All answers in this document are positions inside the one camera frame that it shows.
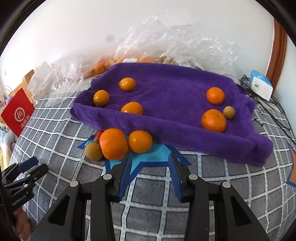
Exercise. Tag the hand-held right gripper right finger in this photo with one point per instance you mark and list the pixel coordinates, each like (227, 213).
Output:
(176, 183)

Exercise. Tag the small clear plastic bag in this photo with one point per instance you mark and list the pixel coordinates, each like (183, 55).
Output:
(67, 78)

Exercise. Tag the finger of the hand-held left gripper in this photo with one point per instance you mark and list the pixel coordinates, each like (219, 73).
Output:
(34, 173)
(27, 163)

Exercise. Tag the small orange mandarin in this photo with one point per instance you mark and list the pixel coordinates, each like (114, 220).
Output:
(101, 97)

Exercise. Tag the pile of bagged oranges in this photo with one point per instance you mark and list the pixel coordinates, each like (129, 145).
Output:
(99, 67)

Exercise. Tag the white plastic bag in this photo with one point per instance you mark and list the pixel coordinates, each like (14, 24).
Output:
(41, 78)

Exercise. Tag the large clear plastic bag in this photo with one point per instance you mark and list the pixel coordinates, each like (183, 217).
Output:
(185, 46)

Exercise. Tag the brown green kiwi fruit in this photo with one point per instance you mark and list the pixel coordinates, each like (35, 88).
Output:
(93, 151)
(229, 112)

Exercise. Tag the white label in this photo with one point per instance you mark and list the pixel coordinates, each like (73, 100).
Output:
(130, 60)

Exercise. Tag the red paper bag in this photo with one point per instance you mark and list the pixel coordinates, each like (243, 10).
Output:
(18, 113)

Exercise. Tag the brown wooden door frame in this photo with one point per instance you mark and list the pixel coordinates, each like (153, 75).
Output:
(278, 51)

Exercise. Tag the person's left hand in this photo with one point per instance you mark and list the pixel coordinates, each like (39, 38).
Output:
(23, 222)

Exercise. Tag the oval orange mandarin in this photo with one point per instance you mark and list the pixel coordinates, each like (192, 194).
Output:
(131, 108)

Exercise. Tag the small red fruit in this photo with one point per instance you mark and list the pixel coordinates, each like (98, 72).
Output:
(99, 136)

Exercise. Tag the grey checked cloth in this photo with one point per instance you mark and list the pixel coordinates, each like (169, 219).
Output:
(219, 180)

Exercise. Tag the pastel colourful blanket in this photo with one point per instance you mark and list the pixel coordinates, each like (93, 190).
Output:
(5, 139)

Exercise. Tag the blue white tissue pack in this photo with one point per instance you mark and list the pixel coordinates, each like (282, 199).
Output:
(261, 85)

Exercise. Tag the large orange mandarin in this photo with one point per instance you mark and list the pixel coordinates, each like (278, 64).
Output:
(113, 144)
(214, 120)

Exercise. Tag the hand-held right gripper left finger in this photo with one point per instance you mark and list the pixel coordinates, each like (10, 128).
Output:
(124, 183)

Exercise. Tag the wooden bed frame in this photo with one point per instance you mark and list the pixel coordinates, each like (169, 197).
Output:
(27, 76)

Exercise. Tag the purple towel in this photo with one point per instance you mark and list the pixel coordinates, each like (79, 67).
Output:
(173, 92)

